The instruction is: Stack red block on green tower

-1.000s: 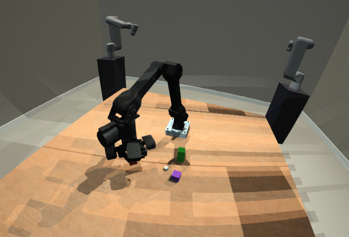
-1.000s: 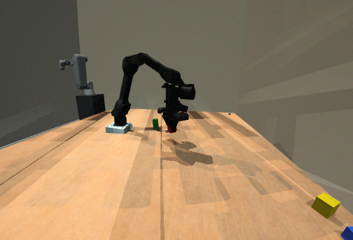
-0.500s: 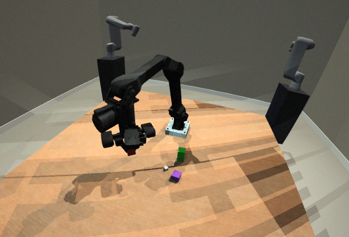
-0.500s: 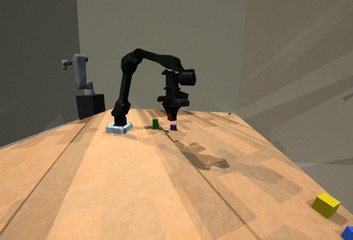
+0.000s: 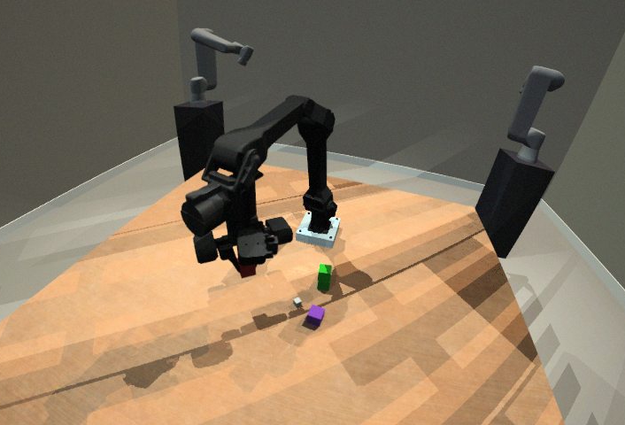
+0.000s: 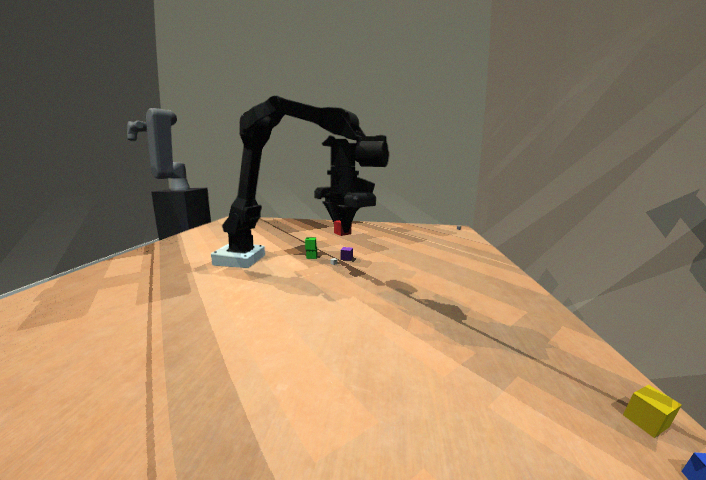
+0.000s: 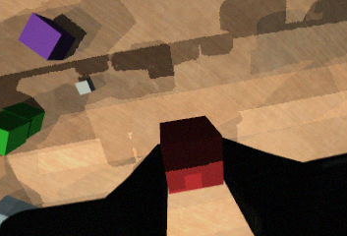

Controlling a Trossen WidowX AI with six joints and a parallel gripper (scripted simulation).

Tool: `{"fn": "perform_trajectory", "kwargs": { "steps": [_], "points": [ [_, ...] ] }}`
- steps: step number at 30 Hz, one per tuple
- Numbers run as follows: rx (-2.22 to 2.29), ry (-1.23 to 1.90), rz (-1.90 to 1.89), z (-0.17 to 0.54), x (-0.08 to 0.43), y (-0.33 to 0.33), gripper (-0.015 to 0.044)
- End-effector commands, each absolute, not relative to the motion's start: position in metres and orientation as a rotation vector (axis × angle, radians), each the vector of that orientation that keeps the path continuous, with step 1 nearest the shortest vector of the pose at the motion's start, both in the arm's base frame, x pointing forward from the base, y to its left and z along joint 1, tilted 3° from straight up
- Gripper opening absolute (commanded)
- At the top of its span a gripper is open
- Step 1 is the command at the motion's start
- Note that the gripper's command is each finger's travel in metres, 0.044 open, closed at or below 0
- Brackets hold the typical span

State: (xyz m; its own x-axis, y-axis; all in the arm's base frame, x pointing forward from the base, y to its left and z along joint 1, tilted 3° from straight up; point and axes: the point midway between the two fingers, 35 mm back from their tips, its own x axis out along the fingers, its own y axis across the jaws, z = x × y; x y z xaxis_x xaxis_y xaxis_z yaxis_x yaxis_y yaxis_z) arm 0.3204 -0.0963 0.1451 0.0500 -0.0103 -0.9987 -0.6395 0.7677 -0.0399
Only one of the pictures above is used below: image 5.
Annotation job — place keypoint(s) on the purple cube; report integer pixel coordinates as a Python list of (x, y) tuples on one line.
[(315, 315)]

